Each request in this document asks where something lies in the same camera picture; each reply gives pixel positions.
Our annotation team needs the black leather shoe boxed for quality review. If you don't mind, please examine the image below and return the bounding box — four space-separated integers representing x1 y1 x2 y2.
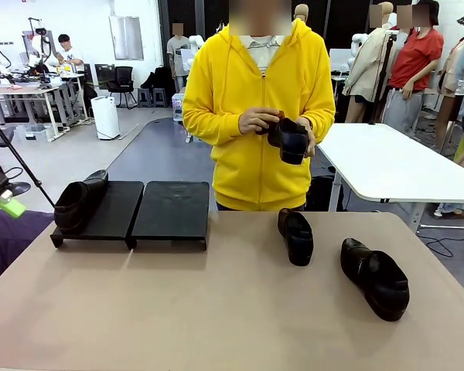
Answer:
277 207 315 267
254 110 310 166
339 237 411 322
53 168 110 235

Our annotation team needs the person's left forearm yellow sleeve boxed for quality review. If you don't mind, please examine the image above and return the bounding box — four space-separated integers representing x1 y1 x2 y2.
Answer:
299 104 337 155

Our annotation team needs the person's right forearm yellow sleeve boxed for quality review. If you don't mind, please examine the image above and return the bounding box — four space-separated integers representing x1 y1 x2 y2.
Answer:
182 102 244 147

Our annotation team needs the black boom stand round base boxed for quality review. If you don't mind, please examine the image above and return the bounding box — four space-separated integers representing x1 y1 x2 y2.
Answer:
0 127 59 209

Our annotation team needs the black metal shoe stand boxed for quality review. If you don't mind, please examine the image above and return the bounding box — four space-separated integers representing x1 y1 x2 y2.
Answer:
49 180 145 250
129 180 211 252

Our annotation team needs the person's left hand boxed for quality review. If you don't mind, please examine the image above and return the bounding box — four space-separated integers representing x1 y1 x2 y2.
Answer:
295 117 317 158

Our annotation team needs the person's right hand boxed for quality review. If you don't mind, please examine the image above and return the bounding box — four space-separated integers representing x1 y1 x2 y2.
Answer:
238 107 281 136

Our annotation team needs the purple cloth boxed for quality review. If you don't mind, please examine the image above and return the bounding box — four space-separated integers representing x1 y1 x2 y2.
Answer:
0 210 55 289

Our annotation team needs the clear plastic storage box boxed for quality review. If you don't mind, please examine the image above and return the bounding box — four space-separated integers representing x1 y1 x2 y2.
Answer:
14 124 49 142

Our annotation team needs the white background desk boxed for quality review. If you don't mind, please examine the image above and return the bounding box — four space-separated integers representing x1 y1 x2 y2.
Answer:
0 73 88 142

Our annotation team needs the white table with metal legs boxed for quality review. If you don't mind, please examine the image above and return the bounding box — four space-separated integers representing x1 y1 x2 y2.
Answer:
316 122 464 237

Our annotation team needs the white air purifier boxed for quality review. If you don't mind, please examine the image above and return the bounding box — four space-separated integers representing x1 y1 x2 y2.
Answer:
90 96 121 141

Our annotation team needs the white red background robot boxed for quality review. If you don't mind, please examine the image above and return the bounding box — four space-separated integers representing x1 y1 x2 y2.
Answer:
21 15 61 84

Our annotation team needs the seated person white t-shirt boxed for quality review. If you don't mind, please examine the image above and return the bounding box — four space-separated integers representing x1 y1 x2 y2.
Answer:
48 33 87 74

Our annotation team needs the black floor box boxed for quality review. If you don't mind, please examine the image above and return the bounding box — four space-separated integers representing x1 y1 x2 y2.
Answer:
305 175 336 212

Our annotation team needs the black office chair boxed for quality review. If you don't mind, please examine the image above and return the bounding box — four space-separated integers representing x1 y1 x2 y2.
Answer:
107 66 137 109

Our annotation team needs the mannequin with bucket hat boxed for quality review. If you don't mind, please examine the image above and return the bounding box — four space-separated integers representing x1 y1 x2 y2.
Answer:
435 7 464 155

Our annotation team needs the black bag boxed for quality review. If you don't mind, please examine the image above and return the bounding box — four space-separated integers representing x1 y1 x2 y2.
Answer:
140 66 171 92

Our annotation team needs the computer tower with lights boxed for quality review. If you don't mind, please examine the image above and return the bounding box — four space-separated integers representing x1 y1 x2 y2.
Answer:
172 94 186 124

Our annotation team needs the mannequin in red t-shirt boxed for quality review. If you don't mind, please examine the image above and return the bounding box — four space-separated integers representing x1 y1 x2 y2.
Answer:
382 0 445 136

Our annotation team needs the black tripod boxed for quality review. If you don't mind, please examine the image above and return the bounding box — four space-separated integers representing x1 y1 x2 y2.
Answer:
369 32 397 127

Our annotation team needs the mannequin in beige coat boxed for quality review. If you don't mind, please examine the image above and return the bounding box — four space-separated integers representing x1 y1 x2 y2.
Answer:
342 2 401 124

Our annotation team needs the standing person grey t-shirt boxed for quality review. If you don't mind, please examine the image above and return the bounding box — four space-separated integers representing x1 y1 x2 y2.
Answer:
165 22 191 94

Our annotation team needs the person in yellow hoodie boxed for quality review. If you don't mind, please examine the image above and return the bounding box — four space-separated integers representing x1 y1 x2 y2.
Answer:
181 17 337 213

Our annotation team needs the bare beige mannequin head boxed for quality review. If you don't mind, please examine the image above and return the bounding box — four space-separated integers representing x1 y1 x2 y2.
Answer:
293 3 310 24

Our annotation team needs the white wall panel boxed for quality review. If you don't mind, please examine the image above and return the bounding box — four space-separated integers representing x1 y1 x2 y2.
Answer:
108 15 145 61

